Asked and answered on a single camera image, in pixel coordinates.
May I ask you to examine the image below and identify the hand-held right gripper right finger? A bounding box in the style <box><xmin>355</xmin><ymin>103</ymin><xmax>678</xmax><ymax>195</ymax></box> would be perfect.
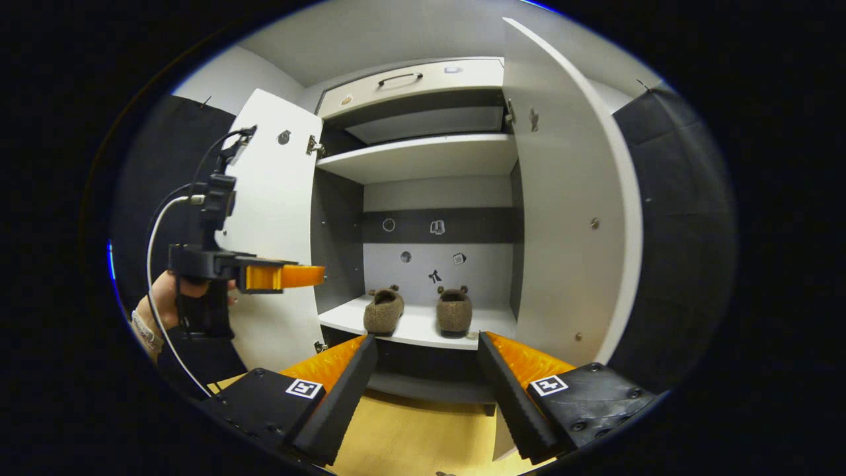
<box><xmin>477</xmin><ymin>331</ymin><xmax>662</xmax><ymax>463</ymax></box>

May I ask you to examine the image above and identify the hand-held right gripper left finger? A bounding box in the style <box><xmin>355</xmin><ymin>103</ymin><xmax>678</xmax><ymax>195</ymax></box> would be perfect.
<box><xmin>202</xmin><ymin>334</ymin><xmax>379</xmax><ymax>467</ymax></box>

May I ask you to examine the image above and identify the white shoe cabinet door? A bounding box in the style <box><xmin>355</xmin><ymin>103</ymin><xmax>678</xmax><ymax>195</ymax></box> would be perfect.
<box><xmin>215</xmin><ymin>88</ymin><xmax>326</xmax><ymax>372</ymax></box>
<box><xmin>501</xmin><ymin>17</ymin><xmax>645</xmax><ymax>368</ymax></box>

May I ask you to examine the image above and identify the brown fuzzy shoe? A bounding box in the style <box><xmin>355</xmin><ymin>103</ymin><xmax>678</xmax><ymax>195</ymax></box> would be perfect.
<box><xmin>435</xmin><ymin>285</ymin><xmax>474</xmax><ymax>338</ymax></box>
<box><xmin>362</xmin><ymin>284</ymin><xmax>405</xmax><ymax>336</ymax></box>

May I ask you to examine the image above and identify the white and grey shoe cabinet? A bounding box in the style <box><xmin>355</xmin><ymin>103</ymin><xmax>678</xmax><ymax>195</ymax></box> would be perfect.
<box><xmin>309</xmin><ymin>56</ymin><xmax>523</xmax><ymax>405</ymax></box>

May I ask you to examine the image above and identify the white cabinet shelf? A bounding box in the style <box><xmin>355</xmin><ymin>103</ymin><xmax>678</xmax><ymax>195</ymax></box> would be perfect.
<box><xmin>315</xmin><ymin>132</ymin><xmax>519</xmax><ymax>186</ymax></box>

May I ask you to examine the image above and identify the white cabinet drawer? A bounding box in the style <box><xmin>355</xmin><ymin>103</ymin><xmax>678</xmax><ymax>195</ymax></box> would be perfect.
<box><xmin>317</xmin><ymin>58</ymin><xmax>506</xmax><ymax>120</ymax></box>

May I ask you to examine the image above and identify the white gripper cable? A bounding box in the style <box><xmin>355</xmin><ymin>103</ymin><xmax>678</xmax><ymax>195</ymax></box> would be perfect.
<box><xmin>145</xmin><ymin>194</ymin><xmax>212</xmax><ymax>397</ymax></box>

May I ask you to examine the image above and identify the white beaded bracelet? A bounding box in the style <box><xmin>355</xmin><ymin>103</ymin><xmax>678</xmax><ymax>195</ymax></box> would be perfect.
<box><xmin>131</xmin><ymin>309</ymin><xmax>165</xmax><ymax>352</ymax></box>

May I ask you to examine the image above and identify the black drawer handle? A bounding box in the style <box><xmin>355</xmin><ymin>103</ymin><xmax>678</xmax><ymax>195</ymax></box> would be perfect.
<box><xmin>377</xmin><ymin>71</ymin><xmax>425</xmax><ymax>88</ymax></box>

